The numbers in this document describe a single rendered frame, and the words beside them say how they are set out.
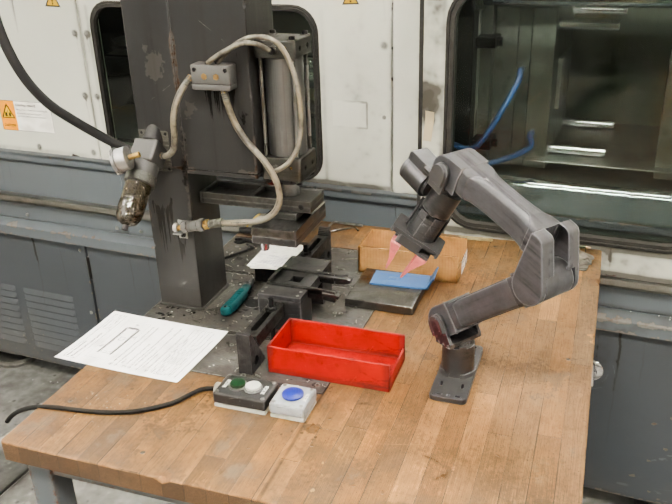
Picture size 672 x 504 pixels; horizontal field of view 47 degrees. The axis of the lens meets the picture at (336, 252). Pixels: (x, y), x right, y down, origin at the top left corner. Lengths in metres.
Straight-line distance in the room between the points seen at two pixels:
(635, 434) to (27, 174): 2.19
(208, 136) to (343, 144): 0.73
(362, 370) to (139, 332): 0.54
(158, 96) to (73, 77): 1.10
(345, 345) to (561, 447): 0.48
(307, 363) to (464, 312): 0.32
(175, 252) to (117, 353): 0.26
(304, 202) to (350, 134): 0.68
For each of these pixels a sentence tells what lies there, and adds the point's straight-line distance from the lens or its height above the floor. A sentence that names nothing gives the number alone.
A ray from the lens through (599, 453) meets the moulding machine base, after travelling 2.51.
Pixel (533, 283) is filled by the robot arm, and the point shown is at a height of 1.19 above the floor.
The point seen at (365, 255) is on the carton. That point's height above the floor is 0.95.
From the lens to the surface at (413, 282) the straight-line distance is 1.84.
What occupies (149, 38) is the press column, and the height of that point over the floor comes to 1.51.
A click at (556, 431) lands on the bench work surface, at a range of 1.44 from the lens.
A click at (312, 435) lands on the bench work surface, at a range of 1.40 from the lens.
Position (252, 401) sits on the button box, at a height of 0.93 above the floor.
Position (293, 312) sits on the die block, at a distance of 1.67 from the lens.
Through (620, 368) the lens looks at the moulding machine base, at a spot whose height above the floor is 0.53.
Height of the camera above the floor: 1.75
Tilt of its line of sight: 24 degrees down
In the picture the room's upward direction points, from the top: 2 degrees counter-clockwise
